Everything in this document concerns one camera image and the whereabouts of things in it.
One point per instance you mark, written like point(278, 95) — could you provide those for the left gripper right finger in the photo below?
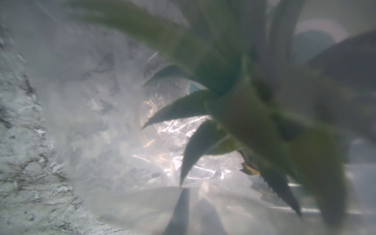
point(210, 222)

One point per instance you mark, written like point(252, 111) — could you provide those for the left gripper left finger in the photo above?
point(179, 222)

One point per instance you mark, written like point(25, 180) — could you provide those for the clear zip-top bag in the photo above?
point(95, 88)

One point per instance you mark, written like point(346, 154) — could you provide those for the yellow pineapple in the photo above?
point(284, 116)

